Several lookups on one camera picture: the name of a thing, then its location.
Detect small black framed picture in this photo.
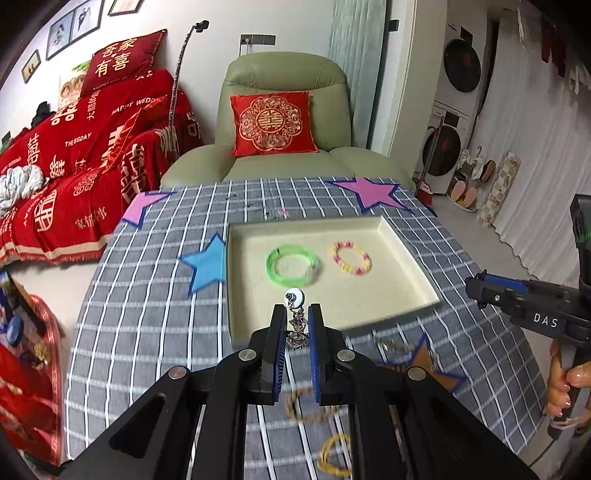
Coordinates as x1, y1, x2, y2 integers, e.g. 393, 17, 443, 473
21, 49, 42, 84

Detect red embroidered cushion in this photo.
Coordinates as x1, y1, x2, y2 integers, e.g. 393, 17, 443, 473
229, 91, 320, 158

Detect cream rectangular tray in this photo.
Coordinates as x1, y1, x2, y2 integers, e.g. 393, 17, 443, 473
226, 215, 441, 347

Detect white grey knitted cloth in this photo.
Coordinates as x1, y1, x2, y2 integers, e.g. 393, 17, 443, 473
0, 165, 49, 210

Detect red covered sofa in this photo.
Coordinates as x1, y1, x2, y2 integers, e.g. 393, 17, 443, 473
0, 69, 204, 266

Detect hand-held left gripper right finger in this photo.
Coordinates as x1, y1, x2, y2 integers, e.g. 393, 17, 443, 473
308, 302, 539, 480

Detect brown beaded bracelet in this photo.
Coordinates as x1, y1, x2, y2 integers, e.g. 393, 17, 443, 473
284, 387, 340, 423

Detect green translucent bracelet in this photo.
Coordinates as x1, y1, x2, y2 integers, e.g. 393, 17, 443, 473
265, 244, 321, 289

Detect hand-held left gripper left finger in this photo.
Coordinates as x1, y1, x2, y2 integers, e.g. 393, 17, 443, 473
60, 303, 288, 480

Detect cartoon couple poster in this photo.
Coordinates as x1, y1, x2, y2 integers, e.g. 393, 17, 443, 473
58, 62, 90, 112

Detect white dryer machine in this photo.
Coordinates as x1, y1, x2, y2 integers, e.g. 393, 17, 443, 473
434, 21, 490, 121

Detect person's right hand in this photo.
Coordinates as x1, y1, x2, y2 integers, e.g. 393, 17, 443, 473
544, 340, 591, 423

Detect red hanging garland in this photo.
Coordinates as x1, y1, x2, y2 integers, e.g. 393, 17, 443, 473
517, 9, 591, 93

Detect gooseneck camera stand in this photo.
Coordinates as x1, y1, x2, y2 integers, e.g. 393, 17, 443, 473
167, 19, 211, 153

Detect beige checked board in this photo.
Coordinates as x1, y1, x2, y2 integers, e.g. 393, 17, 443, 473
475, 151, 522, 227

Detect grey checked tablecloth with stars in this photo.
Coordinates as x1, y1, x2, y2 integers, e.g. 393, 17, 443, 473
65, 175, 548, 480

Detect green leather armchair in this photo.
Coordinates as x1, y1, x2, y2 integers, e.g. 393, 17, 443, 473
159, 52, 416, 191

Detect red patterned rug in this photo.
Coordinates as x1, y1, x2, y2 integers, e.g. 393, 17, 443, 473
0, 295, 65, 467

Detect green quilted curtain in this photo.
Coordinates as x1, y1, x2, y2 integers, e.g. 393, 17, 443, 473
325, 0, 386, 151

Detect pink slippers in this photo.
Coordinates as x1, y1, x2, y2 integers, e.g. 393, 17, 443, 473
450, 179, 478, 212

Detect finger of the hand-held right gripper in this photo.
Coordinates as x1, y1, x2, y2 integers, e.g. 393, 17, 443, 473
464, 271, 532, 319

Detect silver chain white pendant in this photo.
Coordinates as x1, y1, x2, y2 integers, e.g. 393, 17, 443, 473
284, 287, 309, 349

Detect large red pillow gold print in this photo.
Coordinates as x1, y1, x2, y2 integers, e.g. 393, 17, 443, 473
79, 28, 168, 97

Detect black cloth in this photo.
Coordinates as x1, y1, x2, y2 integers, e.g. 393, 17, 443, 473
31, 100, 56, 130

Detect pink yellow beaded bracelet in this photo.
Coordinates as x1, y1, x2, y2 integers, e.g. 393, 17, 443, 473
329, 240, 372, 276

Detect silver sparkly hair clip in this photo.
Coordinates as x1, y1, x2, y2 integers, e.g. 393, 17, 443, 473
370, 336, 414, 355

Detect white curtain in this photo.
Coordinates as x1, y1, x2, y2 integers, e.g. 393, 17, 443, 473
473, 14, 591, 282

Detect white washing machine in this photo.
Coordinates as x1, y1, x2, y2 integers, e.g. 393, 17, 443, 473
418, 104, 476, 195

